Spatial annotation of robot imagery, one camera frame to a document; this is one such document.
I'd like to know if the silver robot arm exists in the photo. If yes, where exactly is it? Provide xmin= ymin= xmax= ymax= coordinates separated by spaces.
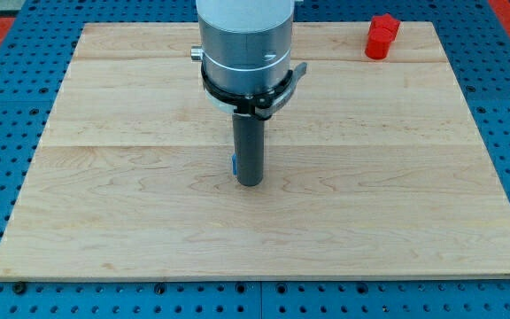
xmin=192 ymin=0 xmax=306 ymax=118

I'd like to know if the red circle block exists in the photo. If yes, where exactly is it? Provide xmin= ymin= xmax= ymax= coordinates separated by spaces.
xmin=365 ymin=27 xmax=396 ymax=59

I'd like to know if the red star block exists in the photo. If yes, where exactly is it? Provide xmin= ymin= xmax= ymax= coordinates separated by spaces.
xmin=368 ymin=13 xmax=400 ymax=43

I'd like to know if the small blue block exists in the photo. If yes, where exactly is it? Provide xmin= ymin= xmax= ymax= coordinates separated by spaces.
xmin=231 ymin=153 xmax=237 ymax=175

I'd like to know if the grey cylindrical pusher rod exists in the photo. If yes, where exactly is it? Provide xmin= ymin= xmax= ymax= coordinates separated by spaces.
xmin=232 ymin=114 xmax=265 ymax=186

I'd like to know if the light wooden board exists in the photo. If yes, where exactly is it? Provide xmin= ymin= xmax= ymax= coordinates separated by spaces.
xmin=0 ymin=22 xmax=510 ymax=282

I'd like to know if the black clamp ring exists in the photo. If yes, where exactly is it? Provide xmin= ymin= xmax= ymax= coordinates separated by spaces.
xmin=200 ymin=62 xmax=308 ymax=121

